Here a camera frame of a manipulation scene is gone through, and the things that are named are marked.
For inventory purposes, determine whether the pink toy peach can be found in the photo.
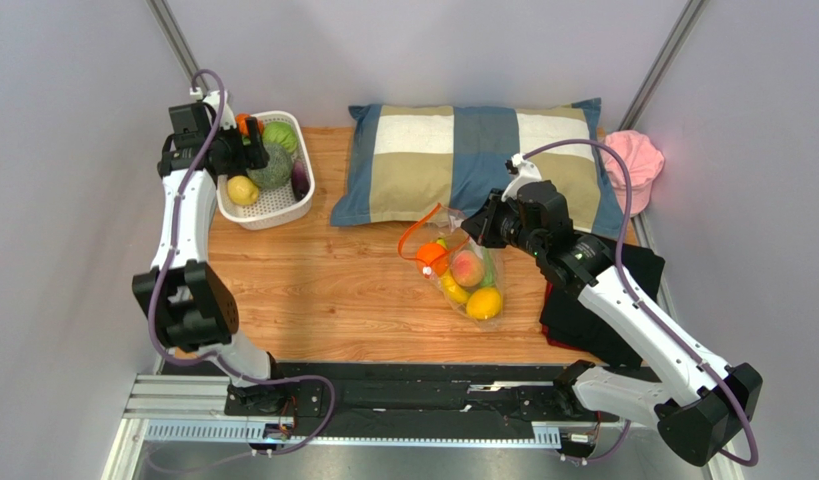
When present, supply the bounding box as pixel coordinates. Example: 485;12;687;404
450;250;485;288

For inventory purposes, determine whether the clear zip bag orange zipper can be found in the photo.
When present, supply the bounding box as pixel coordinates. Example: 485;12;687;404
397;204;505;330

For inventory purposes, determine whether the orange toy orange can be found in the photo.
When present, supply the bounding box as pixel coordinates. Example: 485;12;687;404
415;242;449;278

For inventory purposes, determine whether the yellow toy banana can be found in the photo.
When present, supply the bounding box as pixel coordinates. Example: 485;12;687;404
433;238;469;305

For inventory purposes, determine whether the yellow toy lemon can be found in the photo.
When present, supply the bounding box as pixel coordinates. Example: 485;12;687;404
465;286;503;321

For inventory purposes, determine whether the green toy pepper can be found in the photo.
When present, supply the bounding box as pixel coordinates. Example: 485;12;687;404
480;249;497;288

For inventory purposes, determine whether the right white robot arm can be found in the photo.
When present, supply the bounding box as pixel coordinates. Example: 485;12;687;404
461;181;763;466

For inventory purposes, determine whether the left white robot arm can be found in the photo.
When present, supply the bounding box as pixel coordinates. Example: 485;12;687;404
132;87;283;399

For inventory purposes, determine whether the green toy cabbage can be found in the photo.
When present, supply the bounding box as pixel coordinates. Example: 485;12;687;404
261;121;299;154

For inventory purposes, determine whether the netted green toy melon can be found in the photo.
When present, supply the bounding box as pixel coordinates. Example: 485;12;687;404
247;143;294;190

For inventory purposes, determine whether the pale yellow toy pear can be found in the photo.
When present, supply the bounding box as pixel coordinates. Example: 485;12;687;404
226;175;260;206

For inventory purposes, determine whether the purple toy eggplant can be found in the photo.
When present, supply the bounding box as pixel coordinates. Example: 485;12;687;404
290;161;311;202

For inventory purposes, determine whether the white perforated plastic basket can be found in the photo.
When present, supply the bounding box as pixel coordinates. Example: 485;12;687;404
216;110;316;230

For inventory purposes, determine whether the plaid blue beige pillow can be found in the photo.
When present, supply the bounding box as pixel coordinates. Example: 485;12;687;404
330;98;623;237

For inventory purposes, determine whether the black folded cloth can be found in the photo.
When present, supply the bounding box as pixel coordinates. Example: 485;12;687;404
546;244;666;369

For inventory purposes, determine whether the pink cap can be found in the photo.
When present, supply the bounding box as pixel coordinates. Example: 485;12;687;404
601;130;665;217

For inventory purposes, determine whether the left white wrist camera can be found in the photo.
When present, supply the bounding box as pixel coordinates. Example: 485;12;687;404
189;87;236;130

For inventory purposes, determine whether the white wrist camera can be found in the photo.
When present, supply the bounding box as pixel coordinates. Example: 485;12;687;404
502;153;543;200
189;87;236;130

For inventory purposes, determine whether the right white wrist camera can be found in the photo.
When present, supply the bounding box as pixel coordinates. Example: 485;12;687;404
502;153;543;200

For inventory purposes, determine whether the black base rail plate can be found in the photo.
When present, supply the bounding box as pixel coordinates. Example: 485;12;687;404
162;359;623;442

